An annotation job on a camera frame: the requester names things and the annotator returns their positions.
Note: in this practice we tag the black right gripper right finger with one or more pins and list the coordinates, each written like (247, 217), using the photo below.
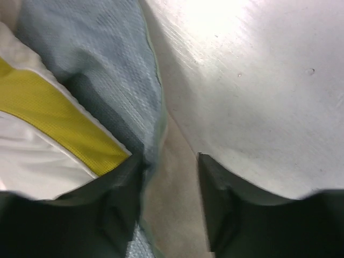
(244, 220)

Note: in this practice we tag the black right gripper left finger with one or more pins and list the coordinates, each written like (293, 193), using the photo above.
(95, 220)

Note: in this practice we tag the white pillow with yellow edge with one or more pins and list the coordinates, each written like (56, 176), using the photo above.
(50, 144)

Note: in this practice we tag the blue-grey fabric pillowcase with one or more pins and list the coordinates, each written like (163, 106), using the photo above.
(101, 52)

